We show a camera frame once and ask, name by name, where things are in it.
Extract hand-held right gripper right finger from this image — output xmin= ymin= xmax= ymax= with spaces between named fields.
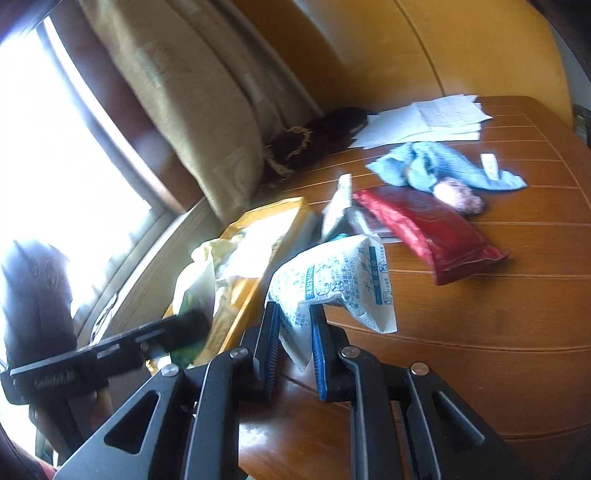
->
xmin=310 ymin=304 xmax=537 ymax=480

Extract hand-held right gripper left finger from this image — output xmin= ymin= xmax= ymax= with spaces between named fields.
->
xmin=55 ymin=300 xmax=283 ymax=480

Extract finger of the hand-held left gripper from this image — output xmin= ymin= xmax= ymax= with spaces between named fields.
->
xmin=134 ymin=308 xmax=212 ymax=360

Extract white packet blue print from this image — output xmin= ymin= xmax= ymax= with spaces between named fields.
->
xmin=268 ymin=234 xmax=399 ymax=371

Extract yellow cardboard box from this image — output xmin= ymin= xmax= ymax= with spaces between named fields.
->
xmin=171 ymin=196 xmax=320 ymax=371

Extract red foil packet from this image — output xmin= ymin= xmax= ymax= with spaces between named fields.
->
xmin=352 ymin=187 xmax=512 ymax=286

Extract pink fuzzy ball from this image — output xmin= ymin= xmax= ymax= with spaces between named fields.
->
xmin=433 ymin=178 xmax=486 ymax=216

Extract yellow towel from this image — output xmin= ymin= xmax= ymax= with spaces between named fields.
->
xmin=191 ymin=230 xmax=246 ymax=283

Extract white wipes pack red print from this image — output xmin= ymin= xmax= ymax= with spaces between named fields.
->
xmin=320 ymin=174 xmax=355 ymax=241

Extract bright window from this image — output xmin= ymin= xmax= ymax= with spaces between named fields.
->
xmin=0 ymin=18 xmax=197 ymax=407

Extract dark fringed cloth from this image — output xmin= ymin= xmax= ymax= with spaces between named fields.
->
xmin=262 ymin=107 xmax=371 ymax=186

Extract blue towel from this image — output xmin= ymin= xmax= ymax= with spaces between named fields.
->
xmin=366 ymin=141 xmax=528 ymax=193

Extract beige curtain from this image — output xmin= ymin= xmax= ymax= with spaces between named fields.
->
xmin=79 ymin=0 xmax=325 ymax=224

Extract white paper sheets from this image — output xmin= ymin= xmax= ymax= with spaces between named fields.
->
xmin=348 ymin=95 xmax=495 ymax=151

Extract yellow wooden wardrobe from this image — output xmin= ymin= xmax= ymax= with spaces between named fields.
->
xmin=231 ymin=0 xmax=574 ymax=121

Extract dark side cabinet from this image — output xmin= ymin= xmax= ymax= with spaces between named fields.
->
xmin=571 ymin=104 xmax=591 ymax=151

